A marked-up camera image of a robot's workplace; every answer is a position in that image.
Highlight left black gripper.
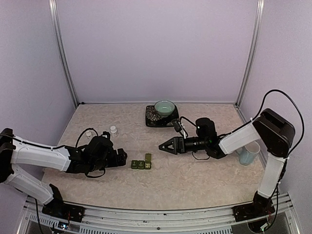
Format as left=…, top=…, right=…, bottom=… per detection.
left=89, top=148, right=127, bottom=172

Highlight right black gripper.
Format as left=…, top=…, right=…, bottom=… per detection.
left=159, top=136, right=208, bottom=155

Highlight green three-compartment pill box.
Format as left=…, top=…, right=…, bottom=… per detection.
left=131, top=153, right=152, bottom=170

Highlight white pill bottle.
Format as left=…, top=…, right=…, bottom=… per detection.
left=86, top=131, right=93, bottom=139
left=110, top=126, right=118, bottom=137

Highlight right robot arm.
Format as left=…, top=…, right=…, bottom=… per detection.
left=158, top=108, right=295, bottom=216

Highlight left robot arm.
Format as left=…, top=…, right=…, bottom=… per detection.
left=0, top=128, right=127, bottom=217

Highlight black floral square plate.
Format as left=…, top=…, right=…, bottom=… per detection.
left=145, top=105, right=179, bottom=128

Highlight celadon green bowl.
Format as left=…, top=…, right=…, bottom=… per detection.
left=154, top=100, right=176, bottom=117

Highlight light blue mug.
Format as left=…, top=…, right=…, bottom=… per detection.
left=235, top=141, right=260, bottom=166

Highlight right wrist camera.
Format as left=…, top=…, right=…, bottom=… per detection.
left=172, top=118, right=188, bottom=138

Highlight front aluminium rail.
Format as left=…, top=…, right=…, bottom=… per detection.
left=15, top=194, right=301, bottom=234

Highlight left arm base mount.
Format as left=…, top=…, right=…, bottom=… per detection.
left=42, top=184, right=85, bottom=223

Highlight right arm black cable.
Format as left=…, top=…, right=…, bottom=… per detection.
left=179, top=89, right=305, bottom=156

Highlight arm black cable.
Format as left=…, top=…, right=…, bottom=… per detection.
left=179, top=89, right=305, bottom=156
left=0, top=127, right=100, bottom=151

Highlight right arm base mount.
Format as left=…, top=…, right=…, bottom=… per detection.
left=232, top=192, right=275, bottom=222

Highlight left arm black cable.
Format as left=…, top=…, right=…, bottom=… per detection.
left=0, top=127, right=100, bottom=151

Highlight left aluminium frame post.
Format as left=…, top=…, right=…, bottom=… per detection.
left=49, top=0, right=79, bottom=108

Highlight aluminium frame post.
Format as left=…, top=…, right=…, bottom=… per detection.
left=235, top=0, right=265, bottom=109
left=49, top=0, right=79, bottom=108

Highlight right aluminium frame post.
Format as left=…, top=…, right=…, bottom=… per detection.
left=235, top=0, right=265, bottom=109

